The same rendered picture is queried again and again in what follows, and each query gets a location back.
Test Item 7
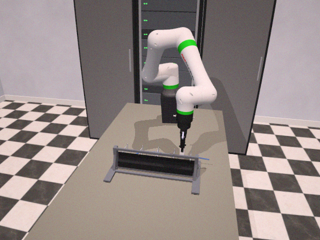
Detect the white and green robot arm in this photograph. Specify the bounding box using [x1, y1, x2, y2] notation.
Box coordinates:
[141, 27, 217, 124]

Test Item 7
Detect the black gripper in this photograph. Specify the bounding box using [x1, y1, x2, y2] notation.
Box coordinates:
[177, 122, 191, 155]

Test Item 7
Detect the grey patch panel rack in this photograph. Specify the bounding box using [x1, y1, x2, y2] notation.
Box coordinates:
[103, 143, 201, 195]

